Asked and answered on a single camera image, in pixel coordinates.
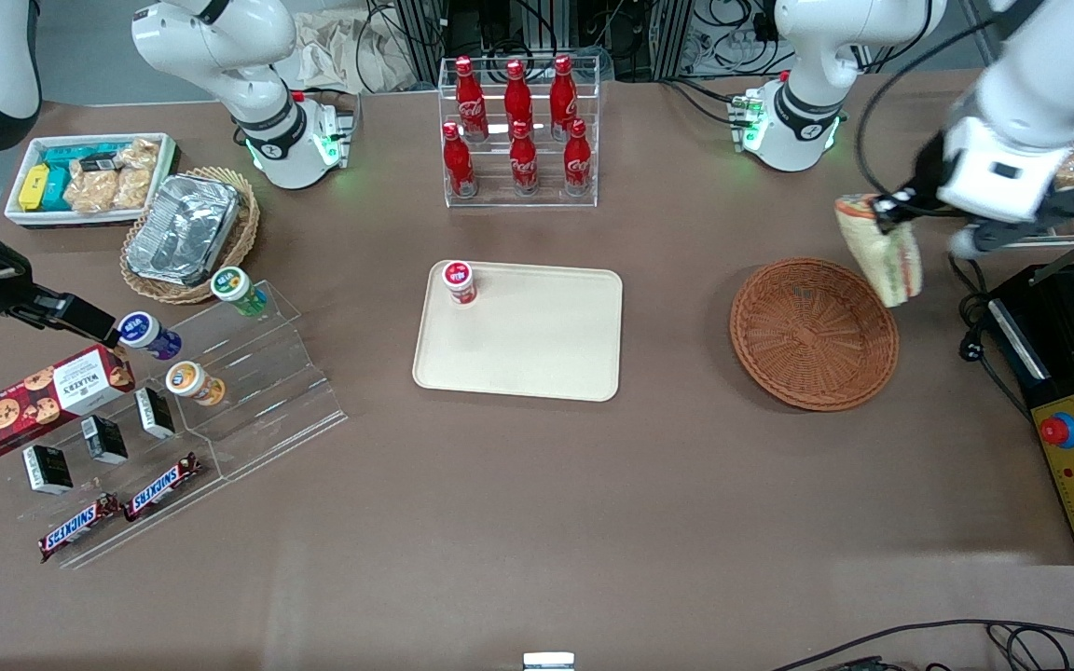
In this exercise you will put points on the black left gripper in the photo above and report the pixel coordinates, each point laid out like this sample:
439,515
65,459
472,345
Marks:
927,173

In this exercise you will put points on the triangular sandwich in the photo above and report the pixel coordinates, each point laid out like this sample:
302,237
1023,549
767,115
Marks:
891,266

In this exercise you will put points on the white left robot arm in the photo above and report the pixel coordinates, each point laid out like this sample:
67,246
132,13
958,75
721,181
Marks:
826,56

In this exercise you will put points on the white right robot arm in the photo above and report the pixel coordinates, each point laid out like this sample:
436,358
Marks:
220,47

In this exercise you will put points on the aluminium foil tray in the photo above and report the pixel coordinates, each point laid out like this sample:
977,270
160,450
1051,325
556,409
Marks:
183,228

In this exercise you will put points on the brown round wicker basket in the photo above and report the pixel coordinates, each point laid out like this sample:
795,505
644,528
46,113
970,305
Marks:
812,335

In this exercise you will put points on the light oval wicker basket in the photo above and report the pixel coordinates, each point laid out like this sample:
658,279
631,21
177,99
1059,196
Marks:
243,233

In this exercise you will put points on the beige plastic tray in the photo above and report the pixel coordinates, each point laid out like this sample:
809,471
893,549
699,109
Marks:
528,345

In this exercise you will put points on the purple lid cup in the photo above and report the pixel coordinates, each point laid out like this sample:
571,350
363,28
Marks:
141,331

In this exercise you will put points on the red Walkers cookie box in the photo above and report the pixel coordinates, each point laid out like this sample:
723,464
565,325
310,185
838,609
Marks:
34,401

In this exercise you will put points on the small black box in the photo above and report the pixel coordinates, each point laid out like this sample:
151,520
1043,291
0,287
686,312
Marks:
155,413
104,440
48,469

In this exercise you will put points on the orange lid cup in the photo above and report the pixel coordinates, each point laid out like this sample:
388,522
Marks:
187,380

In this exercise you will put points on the white rectangular snack bin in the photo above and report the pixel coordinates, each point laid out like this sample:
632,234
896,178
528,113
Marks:
20,219

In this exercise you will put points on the teal small box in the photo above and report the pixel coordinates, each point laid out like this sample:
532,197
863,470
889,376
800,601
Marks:
57,191
75,154

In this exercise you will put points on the green lid cup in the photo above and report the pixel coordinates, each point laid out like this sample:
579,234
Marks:
234,284

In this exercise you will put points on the yellow small box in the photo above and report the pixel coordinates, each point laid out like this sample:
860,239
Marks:
34,186

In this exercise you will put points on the Snickers chocolate bar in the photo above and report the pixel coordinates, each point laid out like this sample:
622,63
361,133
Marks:
162,486
75,529

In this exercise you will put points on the clear acrylic stepped stand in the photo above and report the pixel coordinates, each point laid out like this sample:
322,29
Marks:
267,391

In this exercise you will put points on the black equipment rack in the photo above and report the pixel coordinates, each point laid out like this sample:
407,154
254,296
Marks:
630,33

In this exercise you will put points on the red cola bottle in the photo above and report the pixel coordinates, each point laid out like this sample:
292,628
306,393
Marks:
518,98
524,163
578,158
471,102
563,98
458,163

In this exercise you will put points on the beige cloth bag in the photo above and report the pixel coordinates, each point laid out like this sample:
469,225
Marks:
332,56

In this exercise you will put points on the red lid yogurt cup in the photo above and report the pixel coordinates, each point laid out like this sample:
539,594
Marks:
460,280

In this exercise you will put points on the clear acrylic bottle rack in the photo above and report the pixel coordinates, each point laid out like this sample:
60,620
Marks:
500,200

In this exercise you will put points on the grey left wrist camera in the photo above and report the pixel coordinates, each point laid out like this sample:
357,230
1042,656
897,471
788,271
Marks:
1022,228

